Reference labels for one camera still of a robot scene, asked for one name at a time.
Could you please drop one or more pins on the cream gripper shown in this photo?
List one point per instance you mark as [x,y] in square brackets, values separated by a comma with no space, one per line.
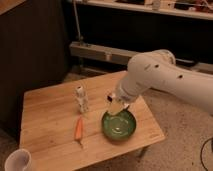
[116,106]

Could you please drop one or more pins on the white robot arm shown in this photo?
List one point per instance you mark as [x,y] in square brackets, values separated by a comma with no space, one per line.
[157,69]

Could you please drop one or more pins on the white and dark packet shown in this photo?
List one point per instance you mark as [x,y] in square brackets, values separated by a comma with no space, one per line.
[109,97]

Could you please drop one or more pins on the green bowl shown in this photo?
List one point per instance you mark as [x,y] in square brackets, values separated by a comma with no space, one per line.
[118,127]

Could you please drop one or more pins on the white patterned bottle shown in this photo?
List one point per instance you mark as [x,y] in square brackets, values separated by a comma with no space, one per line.
[82,99]

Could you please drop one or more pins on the orange carrot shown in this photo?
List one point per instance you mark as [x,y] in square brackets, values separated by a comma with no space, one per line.
[79,130]

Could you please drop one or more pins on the wooden table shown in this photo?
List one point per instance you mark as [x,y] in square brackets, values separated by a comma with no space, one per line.
[49,118]

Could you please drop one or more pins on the long grey case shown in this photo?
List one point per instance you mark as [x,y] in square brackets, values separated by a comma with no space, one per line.
[121,56]

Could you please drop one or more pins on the white cup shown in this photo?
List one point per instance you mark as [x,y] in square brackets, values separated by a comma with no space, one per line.
[19,160]

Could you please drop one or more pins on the metal pole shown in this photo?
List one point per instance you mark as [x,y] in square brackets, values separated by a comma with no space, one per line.
[79,35]

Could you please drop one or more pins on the upper shelf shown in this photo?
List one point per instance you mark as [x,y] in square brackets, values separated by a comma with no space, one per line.
[146,8]

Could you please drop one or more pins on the black case handle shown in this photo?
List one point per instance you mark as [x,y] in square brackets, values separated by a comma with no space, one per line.
[187,63]

